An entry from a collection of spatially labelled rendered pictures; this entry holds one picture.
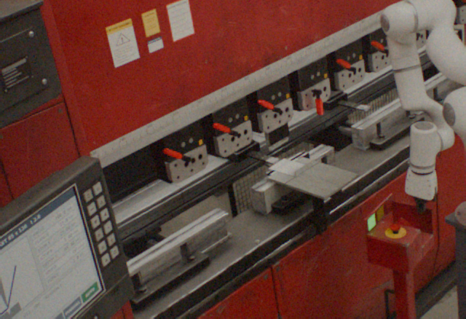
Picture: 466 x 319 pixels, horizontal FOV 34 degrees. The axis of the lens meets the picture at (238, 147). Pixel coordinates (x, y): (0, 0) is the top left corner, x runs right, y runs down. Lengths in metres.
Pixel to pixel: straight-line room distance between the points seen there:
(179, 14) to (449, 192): 1.64
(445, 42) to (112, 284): 1.17
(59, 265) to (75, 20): 0.73
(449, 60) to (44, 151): 1.15
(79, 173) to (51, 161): 0.27
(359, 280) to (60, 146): 1.57
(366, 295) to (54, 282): 1.78
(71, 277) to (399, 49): 1.36
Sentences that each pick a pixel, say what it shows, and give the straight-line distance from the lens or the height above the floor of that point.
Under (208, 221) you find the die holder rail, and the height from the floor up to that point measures 0.97.
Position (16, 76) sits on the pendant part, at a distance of 1.48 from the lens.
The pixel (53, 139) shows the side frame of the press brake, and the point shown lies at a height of 1.58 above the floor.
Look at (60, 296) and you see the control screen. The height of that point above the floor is 1.38.
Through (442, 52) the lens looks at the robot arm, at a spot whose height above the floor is 1.48.
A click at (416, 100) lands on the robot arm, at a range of 2.54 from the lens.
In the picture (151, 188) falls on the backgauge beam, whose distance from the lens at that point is 2.80.
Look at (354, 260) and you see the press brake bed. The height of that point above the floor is 0.55.
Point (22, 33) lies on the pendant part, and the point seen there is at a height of 1.90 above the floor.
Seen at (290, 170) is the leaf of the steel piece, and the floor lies 1.00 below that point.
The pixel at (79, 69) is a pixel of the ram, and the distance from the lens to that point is 2.09.
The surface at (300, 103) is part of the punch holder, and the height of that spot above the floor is 1.21.
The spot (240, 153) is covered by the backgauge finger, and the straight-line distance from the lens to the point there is 2.84.
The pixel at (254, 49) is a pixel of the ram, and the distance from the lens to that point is 2.48.
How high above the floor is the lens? 2.26
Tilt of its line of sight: 25 degrees down
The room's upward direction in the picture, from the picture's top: 10 degrees counter-clockwise
